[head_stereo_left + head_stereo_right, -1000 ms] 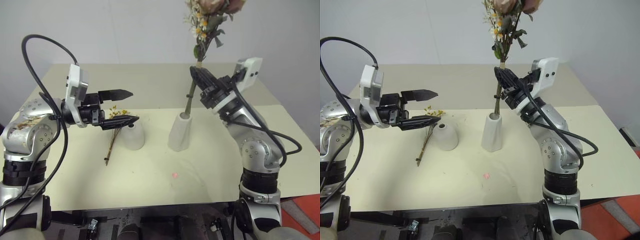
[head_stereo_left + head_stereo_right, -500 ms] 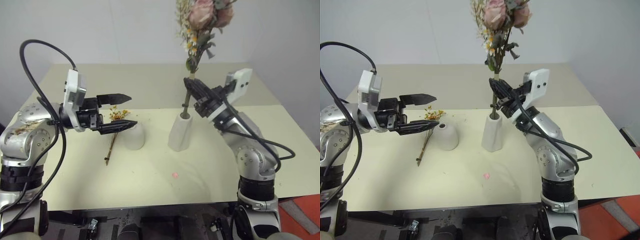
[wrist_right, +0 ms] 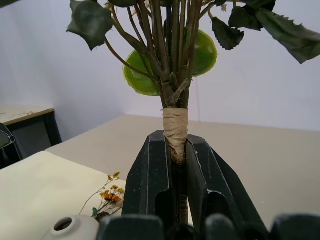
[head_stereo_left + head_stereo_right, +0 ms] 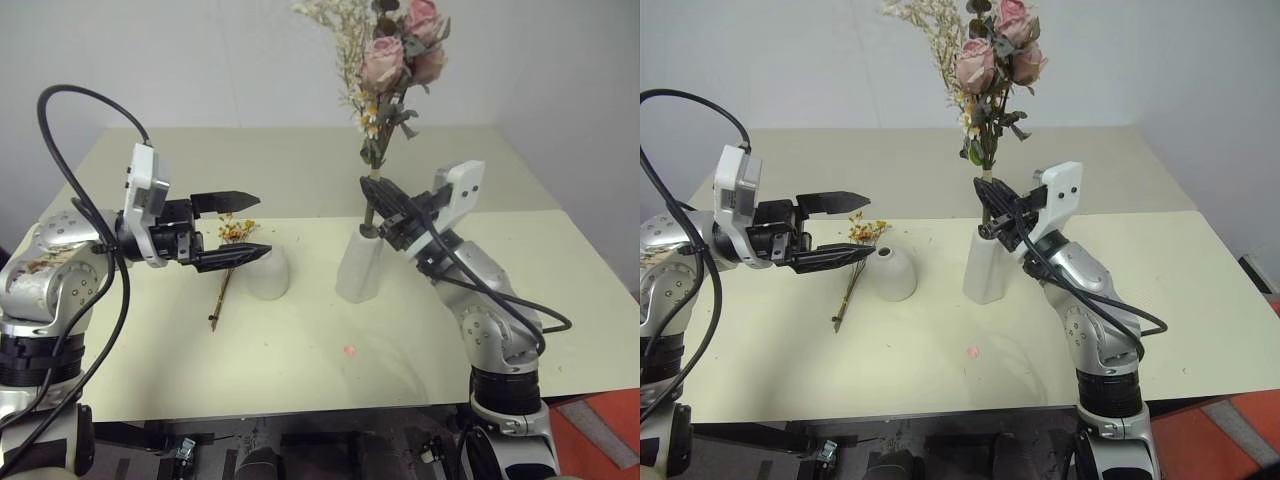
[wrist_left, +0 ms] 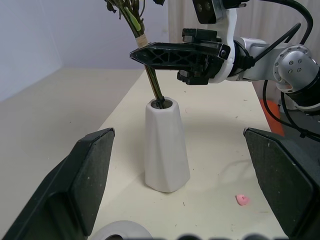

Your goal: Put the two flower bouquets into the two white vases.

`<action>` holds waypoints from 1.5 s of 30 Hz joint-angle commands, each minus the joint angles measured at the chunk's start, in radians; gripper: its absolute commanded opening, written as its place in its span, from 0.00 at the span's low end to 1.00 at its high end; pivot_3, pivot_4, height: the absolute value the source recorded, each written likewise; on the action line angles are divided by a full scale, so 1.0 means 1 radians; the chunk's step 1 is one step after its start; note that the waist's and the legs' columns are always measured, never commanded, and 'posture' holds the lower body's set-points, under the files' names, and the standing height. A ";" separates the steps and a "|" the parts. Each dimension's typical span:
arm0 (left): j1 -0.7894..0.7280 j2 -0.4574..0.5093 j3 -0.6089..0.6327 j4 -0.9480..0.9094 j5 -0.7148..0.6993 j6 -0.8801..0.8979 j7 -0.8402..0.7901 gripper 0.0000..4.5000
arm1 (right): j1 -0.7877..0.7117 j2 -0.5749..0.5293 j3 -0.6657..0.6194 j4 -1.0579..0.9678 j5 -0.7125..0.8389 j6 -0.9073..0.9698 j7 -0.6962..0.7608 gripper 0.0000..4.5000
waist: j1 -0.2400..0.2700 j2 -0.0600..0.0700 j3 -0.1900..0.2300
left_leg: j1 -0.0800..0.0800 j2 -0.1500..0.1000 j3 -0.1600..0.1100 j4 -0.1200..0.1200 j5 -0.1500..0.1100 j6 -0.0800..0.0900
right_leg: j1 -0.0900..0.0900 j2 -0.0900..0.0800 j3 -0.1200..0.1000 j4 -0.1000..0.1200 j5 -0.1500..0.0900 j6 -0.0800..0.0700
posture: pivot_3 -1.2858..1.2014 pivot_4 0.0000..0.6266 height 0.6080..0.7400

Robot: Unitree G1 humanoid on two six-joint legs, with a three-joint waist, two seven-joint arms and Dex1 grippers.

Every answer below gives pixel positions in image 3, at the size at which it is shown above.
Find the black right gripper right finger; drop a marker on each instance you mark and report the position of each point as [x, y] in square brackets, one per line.
[212, 175]

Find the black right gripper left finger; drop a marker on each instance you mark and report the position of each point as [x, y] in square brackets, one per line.
[147, 175]

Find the green leafy flower bouquet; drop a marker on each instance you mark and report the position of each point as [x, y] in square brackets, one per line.
[172, 62]

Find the orange yellow flower bouquet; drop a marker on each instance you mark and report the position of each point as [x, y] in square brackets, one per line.
[110, 197]

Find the white ceramic vase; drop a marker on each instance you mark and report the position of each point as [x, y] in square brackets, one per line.
[72, 226]

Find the cream table mat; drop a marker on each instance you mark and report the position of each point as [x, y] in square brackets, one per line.
[45, 190]

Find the wooden side table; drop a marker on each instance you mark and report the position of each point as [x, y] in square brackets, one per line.
[30, 125]

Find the dark chair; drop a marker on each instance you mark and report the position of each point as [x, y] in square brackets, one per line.
[7, 145]

